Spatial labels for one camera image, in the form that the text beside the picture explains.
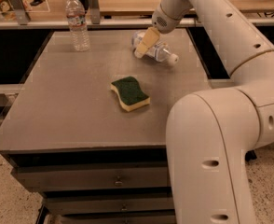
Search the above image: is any clear upright water bottle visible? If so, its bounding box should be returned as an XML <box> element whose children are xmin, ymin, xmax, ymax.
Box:
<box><xmin>65</xmin><ymin>0</ymin><xmax>90</xmax><ymax>51</ymax></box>

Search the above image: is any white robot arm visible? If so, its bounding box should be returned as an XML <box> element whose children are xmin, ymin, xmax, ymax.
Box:
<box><xmin>135</xmin><ymin>0</ymin><xmax>274</xmax><ymax>224</ymax></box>

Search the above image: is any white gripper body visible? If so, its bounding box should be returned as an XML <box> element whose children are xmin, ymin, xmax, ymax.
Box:
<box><xmin>152</xmin><ymin>4</ymin><xmax>184</xmax><ymax>34</ymax></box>

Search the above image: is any grey drawer cabinet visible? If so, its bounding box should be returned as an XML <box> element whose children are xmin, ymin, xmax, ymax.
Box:
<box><xmin>0</xmin><ymin>29</ymin><xmax>208</xmax><ymax>224</ymax></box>

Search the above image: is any blue label plastic bottle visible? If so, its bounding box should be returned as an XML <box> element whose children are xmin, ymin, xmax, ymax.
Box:
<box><xmin>131</xmin><ymin>31</ymin><xmax>179</xmax><ymax>65</ymax></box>

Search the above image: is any wooden shelf unit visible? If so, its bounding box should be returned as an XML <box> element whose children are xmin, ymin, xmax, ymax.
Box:
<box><xmin>0</xmin><ymin>0</ymin><xmax>274</xmax><ymax>31</ymax></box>

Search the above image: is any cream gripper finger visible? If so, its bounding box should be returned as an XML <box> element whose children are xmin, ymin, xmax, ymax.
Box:
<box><xmin>134</xmin><ymin>27</ymin><xmax>160</xmax><ymax>58</ymax></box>

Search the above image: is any green yellow sponge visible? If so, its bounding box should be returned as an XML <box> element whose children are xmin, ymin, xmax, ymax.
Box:
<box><xmin>111</xmin><ymin>77</ymin><xmax>150</xmax><ymax>112</ymax></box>

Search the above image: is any small black object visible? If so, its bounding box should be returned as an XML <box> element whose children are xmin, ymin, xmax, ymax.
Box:
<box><xmin>30</xmin><ymin>0</ymin><xmax>45</xmax><ymax>7</ymax></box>

